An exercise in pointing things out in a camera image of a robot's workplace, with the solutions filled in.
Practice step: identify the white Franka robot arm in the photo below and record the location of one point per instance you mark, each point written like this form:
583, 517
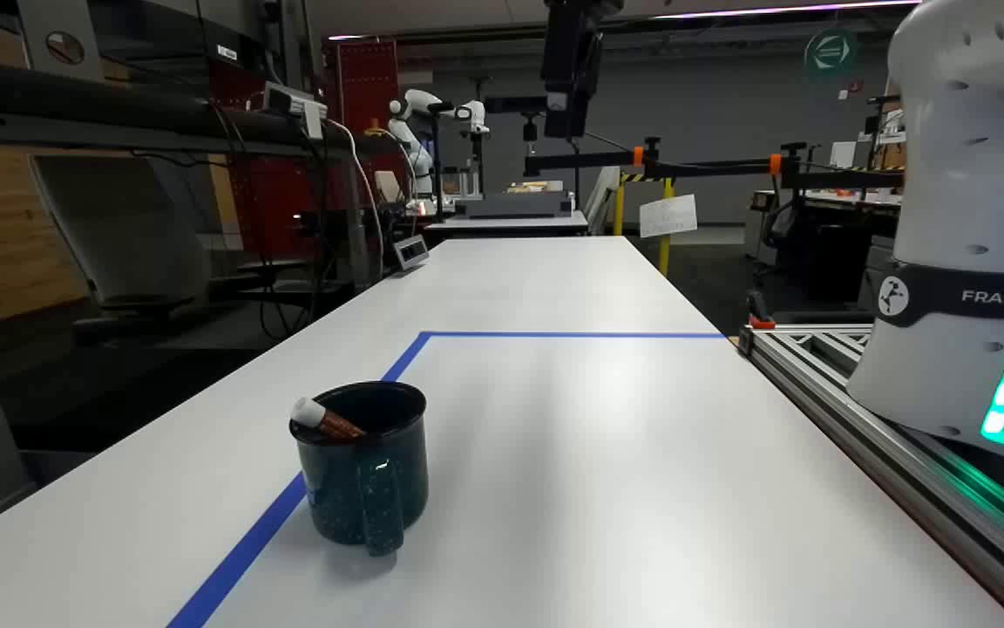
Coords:
934, 354

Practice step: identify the red machine cabinet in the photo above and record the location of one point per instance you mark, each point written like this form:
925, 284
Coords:
290, 211

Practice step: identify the aluminium extrusion mounting rail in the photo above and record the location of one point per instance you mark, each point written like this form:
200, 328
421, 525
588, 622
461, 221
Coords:
954, 491

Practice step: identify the dark blue speckled mug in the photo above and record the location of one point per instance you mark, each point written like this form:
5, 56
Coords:
367, 491

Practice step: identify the yellow safety post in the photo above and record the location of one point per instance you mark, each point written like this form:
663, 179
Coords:
618, 211

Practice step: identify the white paper sign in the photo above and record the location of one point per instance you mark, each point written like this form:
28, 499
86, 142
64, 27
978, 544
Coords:
668, 219

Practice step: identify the wooden panel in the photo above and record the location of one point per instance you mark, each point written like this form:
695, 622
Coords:
95, 227

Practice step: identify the blue tape line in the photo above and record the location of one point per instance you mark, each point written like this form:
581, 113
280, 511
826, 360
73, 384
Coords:
273, 517

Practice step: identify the brown marker with white cap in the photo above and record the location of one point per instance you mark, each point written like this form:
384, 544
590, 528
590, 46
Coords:
322, 422

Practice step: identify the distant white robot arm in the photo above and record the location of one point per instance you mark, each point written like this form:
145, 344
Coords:
417, 113

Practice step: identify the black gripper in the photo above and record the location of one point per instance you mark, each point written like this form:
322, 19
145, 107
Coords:
569, 65

